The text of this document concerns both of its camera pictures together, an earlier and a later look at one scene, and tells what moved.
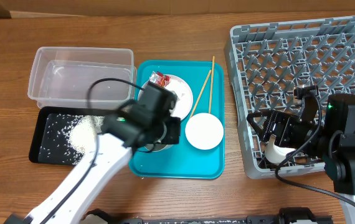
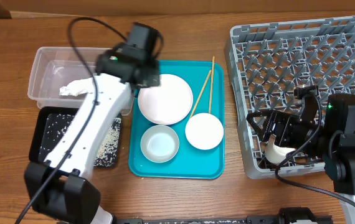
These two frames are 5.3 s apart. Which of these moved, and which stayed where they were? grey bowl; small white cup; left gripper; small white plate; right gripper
Moved: left gripper; grey bowl
Stayed: right gripper; small white plate; small white cup
